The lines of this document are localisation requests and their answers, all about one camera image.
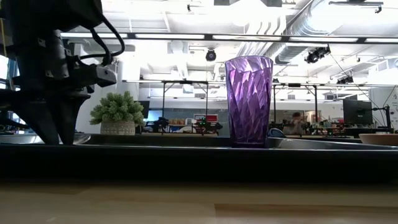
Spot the black frame workstation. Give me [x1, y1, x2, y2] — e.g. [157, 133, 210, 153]
[272, 82, 320, 131]
[152, 80, 223, 136]

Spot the black computer monitor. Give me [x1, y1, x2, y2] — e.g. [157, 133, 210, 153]
[343, 98, 374, 125]

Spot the orange plate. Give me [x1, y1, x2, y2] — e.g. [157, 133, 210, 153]
[358, 133, 398, 146]

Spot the purple faceted plastic cup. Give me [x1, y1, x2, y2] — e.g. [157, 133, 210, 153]
[224, 55, 274, 149]

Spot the black plastic tray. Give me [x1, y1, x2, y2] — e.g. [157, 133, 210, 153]
[0, 133, 398, 184]

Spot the yellow cable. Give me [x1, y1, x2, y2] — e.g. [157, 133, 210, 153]
[0, 18, 6, 57]

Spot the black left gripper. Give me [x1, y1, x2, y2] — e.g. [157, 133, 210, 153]
[0, 29, 94, 146]

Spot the black overhead camera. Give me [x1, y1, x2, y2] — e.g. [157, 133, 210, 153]
[205, 48, 218, 62]

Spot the green plant in white pot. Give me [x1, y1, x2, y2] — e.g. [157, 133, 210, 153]
[89, 90, 146, 136]

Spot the silver ventilation duct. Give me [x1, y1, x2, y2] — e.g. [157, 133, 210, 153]
[273, 0, 343, 65]

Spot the person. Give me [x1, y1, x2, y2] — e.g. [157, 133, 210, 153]
[287, 111, 307, 135]

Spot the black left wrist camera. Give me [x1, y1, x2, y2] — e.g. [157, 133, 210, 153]
[94, 64, 118, 89]

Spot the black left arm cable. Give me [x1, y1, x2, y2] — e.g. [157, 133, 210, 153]
[79, 14, 126, 67]

